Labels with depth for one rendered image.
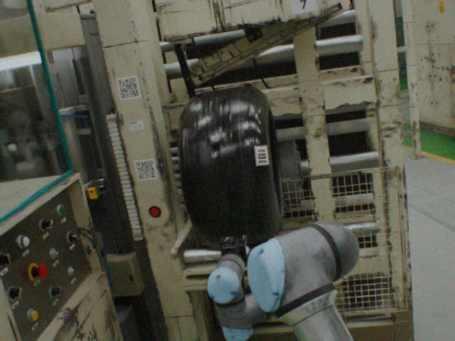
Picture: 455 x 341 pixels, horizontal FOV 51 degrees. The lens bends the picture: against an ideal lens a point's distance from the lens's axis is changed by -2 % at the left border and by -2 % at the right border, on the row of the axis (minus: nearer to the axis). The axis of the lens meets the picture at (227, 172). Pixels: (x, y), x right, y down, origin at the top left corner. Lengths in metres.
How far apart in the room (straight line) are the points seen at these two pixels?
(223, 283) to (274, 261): 0.35
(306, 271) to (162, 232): 1.02
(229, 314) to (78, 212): 0.73
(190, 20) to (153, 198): 0.67
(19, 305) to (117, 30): 0.90
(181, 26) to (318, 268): 1.25
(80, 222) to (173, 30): 0.78
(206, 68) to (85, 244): 0.84
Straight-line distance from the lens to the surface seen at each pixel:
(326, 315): 0.87
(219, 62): 2.02
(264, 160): 1.49
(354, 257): 0.94
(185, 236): 1.82
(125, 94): 1.71
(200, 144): 1.52
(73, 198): 1.74
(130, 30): 1.68
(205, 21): 1.89
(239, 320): 1.24
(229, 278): 1.18
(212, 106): 1.59
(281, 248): 0.86
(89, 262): 1.82
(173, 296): 1.93
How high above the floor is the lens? 1.63
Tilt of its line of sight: 16 degrees down
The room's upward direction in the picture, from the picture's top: 10 degrees counter-clockwise
